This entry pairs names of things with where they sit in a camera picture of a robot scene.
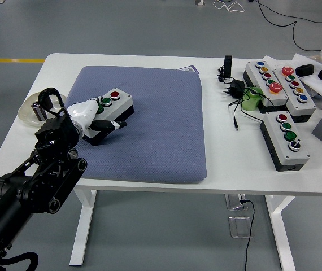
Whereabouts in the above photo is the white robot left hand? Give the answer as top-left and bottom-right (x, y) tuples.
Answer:
(67, 97), (128, 135)

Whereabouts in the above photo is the grey four-button control box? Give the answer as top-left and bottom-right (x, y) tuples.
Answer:
(83, 88), (135, 147)

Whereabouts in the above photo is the five-button box with mushroom button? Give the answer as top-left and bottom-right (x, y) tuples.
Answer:
(273, 66), (317, 123)
(242, 60), (289, 113)

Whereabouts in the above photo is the grey four-button box with selector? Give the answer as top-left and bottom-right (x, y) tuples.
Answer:
(259, 111), (311, 172)

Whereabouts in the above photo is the dark cylindrical battery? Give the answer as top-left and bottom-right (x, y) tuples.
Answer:
(31, 103), (46, 122)

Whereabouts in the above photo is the translucent shallow dish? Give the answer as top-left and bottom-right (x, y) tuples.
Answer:
(18, 92), (68, 127)

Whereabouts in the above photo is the blue-grey padded mat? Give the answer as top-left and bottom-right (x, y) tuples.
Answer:
(66, 65), (208, 185)

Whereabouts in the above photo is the white table leg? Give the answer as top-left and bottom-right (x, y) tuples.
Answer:
(264, 195), (297, 271)
(69, 189), (98, 266)

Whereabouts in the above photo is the small black upright box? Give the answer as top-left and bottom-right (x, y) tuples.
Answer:
(223, 55), (233, 79)

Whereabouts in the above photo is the black power adapter plug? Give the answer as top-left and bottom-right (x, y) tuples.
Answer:
(221, 79), (246, 99)

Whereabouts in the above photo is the green plastic cylinder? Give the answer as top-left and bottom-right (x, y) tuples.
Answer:
(240, 86), (265, 111)

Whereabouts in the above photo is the clear plastic floor plate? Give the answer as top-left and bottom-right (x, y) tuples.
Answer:
(224, 194), (246, 211)
(228, 216), (254, 239)

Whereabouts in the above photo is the white foam sheet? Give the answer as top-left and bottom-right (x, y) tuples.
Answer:
(292, 53), (322, 100)

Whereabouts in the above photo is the black earphone cable bundle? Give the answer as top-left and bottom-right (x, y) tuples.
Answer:
(216, 65), (227, 83)

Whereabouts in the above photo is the black adapter cord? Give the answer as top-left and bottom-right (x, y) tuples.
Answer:
(228, 86), (275, 132)

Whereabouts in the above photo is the white floor cable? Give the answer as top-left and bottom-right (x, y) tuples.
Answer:
(213, 0), (245, 14)

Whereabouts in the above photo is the black floor power cable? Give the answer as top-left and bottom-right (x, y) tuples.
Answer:
(240, 199), (256, 271)

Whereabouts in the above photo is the long black floor cable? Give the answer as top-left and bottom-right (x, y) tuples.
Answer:
(255, 0), (322, 52)

